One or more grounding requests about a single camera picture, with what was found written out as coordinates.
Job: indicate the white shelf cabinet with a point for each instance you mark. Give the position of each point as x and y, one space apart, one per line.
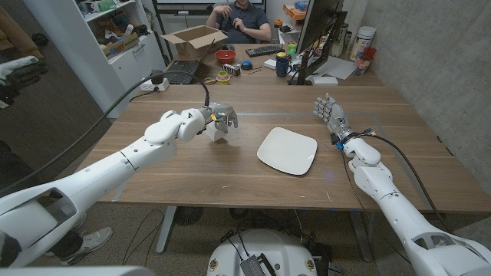
130 61

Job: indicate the white power strip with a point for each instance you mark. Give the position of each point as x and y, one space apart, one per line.
147 86

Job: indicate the orange box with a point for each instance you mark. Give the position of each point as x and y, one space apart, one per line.
294 12

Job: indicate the white paper sheet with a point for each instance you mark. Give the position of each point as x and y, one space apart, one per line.
337 67

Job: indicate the flat white box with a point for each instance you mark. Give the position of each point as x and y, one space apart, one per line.
325 81

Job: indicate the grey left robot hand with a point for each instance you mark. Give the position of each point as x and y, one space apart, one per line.
221 113

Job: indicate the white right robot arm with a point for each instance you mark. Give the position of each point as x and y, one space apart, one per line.
387 199

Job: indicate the black round floor grille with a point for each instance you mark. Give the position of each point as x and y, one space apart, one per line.
188 215

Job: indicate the dark blue mug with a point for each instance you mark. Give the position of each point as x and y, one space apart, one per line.
283 67

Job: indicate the colourful stacked rings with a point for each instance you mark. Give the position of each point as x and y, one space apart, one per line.
223 77

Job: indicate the green cup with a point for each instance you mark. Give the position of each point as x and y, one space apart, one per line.
292 49

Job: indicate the black keyboard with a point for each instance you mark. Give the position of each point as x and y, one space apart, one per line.
264 50

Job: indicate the small white box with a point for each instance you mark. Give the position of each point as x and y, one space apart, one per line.
270 64

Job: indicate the white cube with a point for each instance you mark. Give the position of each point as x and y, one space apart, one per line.
213 134

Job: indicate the red bowl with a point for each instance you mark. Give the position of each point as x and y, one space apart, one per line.
225 56

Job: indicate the white canister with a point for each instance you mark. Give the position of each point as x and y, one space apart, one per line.
362 42

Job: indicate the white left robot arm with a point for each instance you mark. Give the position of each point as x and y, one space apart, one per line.
99 172

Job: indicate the blue round button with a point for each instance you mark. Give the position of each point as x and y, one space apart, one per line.
246 65

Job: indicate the black computer monitor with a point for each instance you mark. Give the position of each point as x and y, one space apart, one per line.
318 27

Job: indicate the open cardboard box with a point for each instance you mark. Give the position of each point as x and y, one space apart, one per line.
193 40

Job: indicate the seated person in dark shirt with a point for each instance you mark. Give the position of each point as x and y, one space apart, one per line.
245 21

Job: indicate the black stand post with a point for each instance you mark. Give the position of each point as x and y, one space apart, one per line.
161 30

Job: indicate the dark bottle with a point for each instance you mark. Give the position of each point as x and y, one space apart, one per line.
338 40

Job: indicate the tan rings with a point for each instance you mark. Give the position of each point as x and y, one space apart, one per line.
209 80

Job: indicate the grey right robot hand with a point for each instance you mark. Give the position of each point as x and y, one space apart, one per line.
333 115

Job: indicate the white sneaker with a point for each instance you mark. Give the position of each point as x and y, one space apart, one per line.
90 243
80 219

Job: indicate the black power adapter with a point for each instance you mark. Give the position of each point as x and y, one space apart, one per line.
157 79

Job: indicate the grey table leg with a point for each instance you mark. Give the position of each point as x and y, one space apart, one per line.
167 230
362 237

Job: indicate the brown labelled carton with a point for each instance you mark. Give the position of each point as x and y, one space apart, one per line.
120 45

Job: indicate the black and white block rack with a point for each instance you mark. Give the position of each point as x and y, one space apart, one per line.
231 69

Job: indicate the white robot torso base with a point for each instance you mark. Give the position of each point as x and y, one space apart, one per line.
264 245

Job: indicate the black laptop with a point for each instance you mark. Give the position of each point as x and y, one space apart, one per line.
182 67

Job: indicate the white paper plate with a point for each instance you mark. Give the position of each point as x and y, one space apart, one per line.
287 151

